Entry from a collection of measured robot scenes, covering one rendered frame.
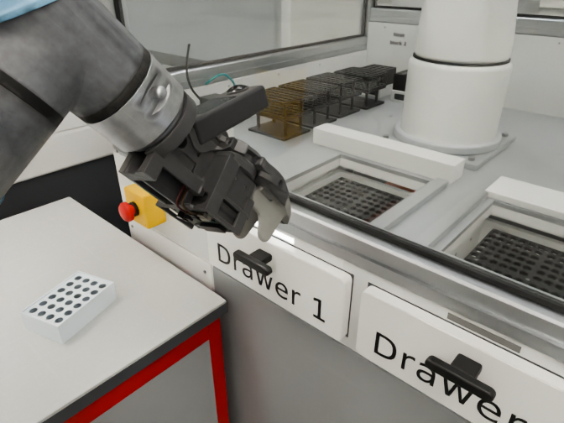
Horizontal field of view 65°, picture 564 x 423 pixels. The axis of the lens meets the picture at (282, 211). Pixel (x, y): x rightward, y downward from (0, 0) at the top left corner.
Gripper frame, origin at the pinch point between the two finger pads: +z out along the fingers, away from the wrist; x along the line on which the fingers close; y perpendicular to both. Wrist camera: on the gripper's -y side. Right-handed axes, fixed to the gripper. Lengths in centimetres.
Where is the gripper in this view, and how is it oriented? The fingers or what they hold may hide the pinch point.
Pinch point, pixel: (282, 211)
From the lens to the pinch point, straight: 53.1
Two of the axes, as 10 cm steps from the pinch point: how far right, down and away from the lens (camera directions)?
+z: 5.1, 4.8, 7.1
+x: 7.9, 0.6, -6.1
